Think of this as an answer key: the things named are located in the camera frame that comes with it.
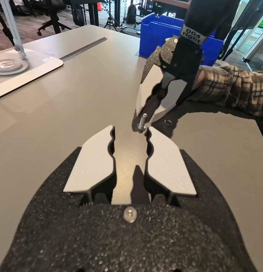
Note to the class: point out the silver hex nut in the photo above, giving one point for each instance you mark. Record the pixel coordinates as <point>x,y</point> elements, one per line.
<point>168,122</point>

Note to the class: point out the black backpack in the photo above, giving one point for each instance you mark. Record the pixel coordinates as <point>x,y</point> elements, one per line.
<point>131,13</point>
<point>78,14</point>

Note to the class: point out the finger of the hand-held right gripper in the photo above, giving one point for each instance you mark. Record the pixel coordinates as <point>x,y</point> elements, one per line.
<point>148,85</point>
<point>174,89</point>

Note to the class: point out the blue plastic bin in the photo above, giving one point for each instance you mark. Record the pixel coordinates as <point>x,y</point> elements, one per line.
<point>152,36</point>

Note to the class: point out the small orange traffic cone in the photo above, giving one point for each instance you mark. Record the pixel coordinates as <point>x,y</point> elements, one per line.
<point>99,6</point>

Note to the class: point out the person's right hand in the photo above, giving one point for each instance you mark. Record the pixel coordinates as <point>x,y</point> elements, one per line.
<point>199,77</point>

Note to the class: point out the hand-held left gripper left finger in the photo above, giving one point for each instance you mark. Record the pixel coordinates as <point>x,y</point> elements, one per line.
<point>91,165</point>

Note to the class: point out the black tripod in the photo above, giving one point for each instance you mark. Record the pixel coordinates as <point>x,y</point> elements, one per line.
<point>111,21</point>

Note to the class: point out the black office chair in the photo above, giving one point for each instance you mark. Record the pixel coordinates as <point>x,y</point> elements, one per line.
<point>54,19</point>

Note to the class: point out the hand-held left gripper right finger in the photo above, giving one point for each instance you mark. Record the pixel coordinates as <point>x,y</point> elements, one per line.
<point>169,167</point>

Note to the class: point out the silver bolt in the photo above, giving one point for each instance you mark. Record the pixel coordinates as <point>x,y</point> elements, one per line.
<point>142,127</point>

